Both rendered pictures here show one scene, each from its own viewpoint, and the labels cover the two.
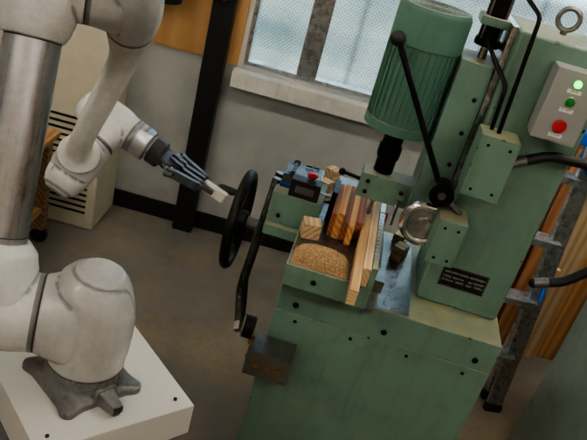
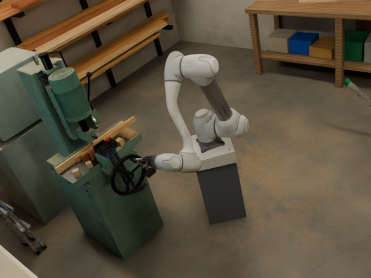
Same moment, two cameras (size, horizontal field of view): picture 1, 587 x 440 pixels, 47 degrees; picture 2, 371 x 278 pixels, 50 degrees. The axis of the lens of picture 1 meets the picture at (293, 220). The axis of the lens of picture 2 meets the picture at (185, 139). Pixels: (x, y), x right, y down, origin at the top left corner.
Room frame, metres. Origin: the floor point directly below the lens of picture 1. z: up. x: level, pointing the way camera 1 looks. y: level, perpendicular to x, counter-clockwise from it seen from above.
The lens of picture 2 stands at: (2.73, 2.01, 2.43)
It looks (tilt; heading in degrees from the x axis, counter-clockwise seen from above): 35 degrees down; 229
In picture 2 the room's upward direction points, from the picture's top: 15 degrees counter-clockwise
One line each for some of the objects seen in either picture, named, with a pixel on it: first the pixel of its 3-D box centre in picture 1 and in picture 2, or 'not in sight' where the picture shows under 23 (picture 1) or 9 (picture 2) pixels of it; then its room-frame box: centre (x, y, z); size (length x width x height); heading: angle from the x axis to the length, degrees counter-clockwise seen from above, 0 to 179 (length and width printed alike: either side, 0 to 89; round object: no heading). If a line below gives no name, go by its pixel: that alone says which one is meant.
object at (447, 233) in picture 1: (445, 236); (91, 117); (1.48, -0.37, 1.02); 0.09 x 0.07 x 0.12; 177
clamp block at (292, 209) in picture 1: (297, 202); (110, 156); (1.66, 0.00, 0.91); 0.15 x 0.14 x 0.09; 177
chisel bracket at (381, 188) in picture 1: (384, 189); (86, 134); (1.65, -0.21, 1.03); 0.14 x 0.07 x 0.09; 87
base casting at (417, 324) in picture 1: (390, 283); (91, 160); (1.64, -0.31, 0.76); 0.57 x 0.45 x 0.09; 87
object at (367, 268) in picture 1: (373, 221); (91, 146); (1.65, -0.21, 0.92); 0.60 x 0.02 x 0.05; 177
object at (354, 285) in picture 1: (362, 241); (106, 138); (1.53, -0.18, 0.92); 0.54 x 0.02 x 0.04; 177
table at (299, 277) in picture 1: (323, 224); (105, 157); (1.66, -0.08, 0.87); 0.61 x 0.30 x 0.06; 177
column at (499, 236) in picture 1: (502, 173); (58, 110); (1.64, -0.48, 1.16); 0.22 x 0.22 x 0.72; 87
